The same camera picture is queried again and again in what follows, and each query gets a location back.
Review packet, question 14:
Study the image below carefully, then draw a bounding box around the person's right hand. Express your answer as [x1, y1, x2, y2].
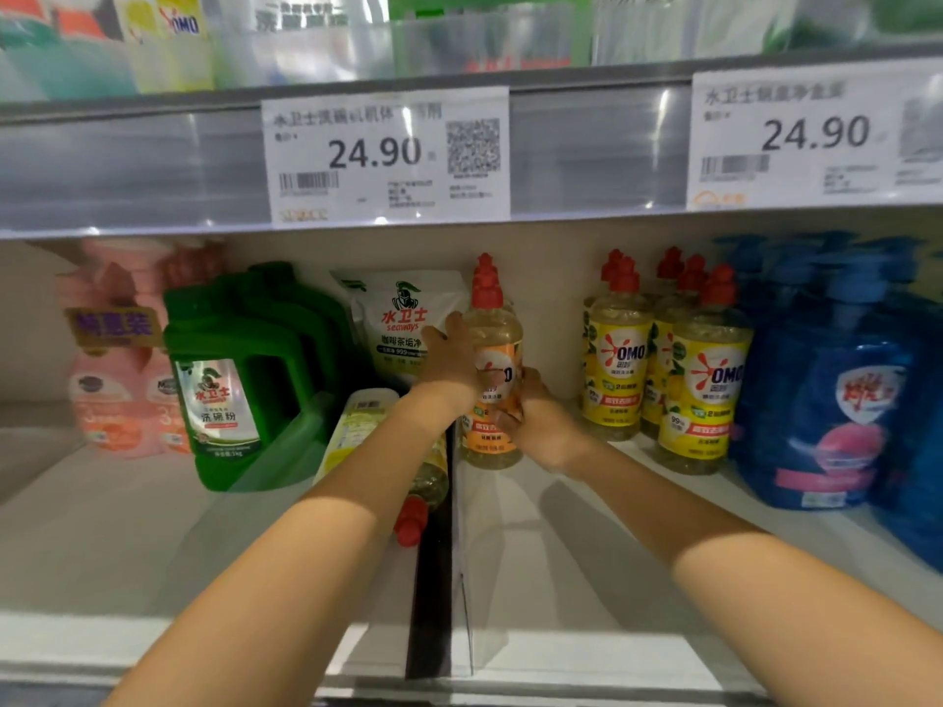
[493, 367, 592, 477]

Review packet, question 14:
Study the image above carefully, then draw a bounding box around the person's left hand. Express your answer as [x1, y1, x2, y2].
[413, 313, 486, 424]

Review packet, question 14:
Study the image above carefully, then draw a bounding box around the white green-print cleaner pouch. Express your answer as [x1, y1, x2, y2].
[336, 269, 472, 390]

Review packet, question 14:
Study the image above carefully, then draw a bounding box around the slim white red-capped bottle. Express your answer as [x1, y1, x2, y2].
[316, 387, 404, 489]
[390, 434, 453, 551]

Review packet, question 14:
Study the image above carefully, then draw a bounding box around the green capped cleaner bottle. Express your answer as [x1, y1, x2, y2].
[162, 279, 335, 493]

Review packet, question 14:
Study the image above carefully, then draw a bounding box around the dark blue-pump cleaner bottle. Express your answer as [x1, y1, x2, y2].
[714, 232, 786, 424]

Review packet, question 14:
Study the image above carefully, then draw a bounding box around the blue pump cleaner bottle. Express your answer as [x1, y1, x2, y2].
[732, 235, 927, 511]

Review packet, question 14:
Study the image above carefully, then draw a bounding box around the pink twin spray bottle pack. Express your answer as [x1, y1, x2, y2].
[59, 240, 227, 460]

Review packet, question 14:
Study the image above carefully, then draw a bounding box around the large green white cleaner pouch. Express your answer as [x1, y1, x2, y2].
[206, 0, 397, 86]

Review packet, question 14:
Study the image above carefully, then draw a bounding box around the small green white cleaner pouch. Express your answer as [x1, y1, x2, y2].
[592, 0, 806, 66]

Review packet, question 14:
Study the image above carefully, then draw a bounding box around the white red-capped cleaner bottle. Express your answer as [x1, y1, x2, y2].
[110, 0, 217, 95]

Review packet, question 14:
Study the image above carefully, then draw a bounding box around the person's right forearm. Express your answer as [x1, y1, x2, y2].
[557, 426, 943, 707]

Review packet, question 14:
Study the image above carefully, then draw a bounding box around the person's left forearm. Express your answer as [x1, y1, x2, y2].
[103, 382, 473, 707]

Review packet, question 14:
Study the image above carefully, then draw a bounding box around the white price tag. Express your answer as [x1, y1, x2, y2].
[687, 58, 943, 215]
[262, 87, 513, 230]

